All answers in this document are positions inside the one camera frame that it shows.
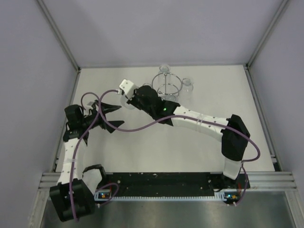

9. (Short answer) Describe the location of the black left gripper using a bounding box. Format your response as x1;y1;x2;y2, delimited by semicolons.
80;100;124;133

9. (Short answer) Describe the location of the clear ribbed wine glass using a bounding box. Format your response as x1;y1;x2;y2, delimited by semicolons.
179;77;194;100

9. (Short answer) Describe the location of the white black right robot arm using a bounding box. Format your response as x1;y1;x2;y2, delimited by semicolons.
121;85;250;188

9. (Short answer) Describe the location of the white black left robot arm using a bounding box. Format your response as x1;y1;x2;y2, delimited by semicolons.
49;100;124;222

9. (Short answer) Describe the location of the chrome wine glass rack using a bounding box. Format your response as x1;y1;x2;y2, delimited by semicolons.
143;73;182;102

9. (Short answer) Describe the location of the clear glass at top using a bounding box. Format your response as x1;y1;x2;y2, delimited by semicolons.
158;64;171;74

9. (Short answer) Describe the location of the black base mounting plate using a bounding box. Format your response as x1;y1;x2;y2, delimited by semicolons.
99;172;250;198

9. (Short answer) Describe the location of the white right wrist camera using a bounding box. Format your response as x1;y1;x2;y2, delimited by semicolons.
119;79;139;100

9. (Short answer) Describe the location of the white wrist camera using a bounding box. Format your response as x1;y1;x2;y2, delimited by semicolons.
119;79;139;100
85;101;96;110

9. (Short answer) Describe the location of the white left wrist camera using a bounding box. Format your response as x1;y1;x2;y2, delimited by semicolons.
85;101;96;110

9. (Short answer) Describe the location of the grey slotted cable duct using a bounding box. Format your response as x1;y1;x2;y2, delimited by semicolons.
94;191;239;201

